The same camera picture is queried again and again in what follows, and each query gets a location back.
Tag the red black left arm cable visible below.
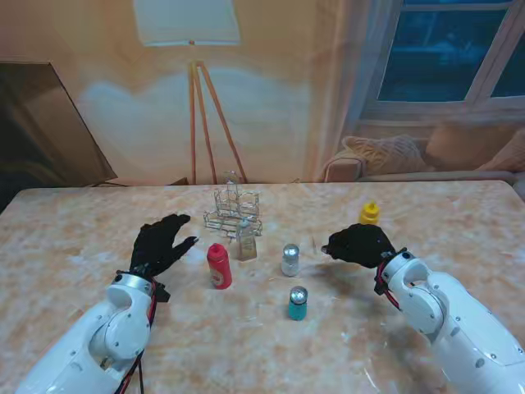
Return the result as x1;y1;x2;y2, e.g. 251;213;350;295
118;278;165;394

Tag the white shaker with silver cap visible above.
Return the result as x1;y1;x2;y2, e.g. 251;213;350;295
281;243;301;277

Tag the teal shaker with silver cap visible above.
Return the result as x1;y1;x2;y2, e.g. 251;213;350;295
287;286;309;322

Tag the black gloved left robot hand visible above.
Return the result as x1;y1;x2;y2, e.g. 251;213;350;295
130;213;201;277

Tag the white framed window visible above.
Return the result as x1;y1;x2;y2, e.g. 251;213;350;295
360;0;525;120

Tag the dark flat television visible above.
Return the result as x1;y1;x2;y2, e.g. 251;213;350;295
0;61;118;214

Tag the red tomato ketchup bottle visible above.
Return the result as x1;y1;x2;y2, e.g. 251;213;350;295
206;242;233;291

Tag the chrome wire seasoning rack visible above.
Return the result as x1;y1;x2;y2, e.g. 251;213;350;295
203;171;263;239

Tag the yellow mustard squeeze bottle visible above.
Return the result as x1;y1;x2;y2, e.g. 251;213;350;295
359;199;381;226

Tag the clear olive oil bottle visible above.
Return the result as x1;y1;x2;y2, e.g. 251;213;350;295
235;218;258;261

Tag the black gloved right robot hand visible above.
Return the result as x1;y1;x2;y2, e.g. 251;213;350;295
321;223;398;270

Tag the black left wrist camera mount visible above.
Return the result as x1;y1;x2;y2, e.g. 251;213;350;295
153;282;171;305

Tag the tripod floor lamp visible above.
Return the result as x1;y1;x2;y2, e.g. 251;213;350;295
133;0;249;185

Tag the beige sofa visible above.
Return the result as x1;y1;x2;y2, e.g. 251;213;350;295
319;122;525;184

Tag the knitted beige cushion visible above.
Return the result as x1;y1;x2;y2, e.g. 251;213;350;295
341;135;430;176

